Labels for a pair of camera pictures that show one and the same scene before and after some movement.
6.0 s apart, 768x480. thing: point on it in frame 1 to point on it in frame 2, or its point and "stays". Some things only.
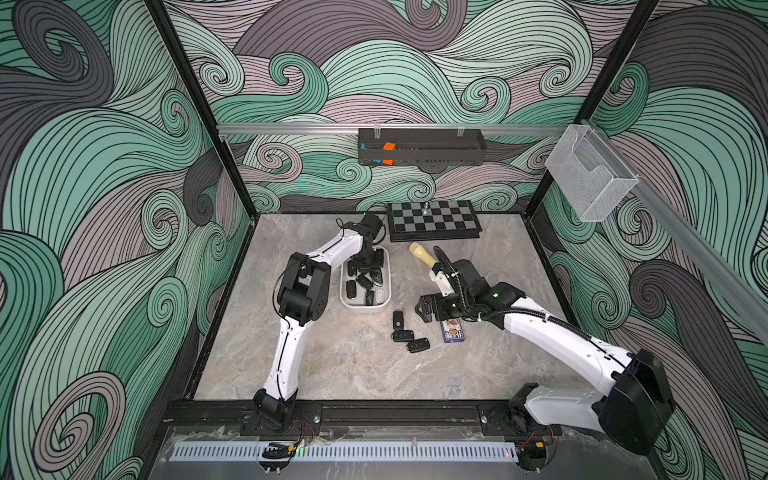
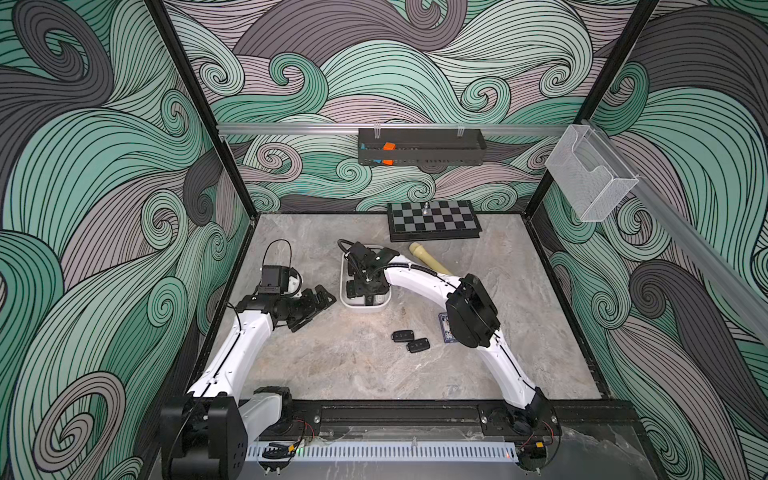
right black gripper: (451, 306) to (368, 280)
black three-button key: (418, 345) stays
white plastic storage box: (358, 291) stays
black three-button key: (402, 335) stays
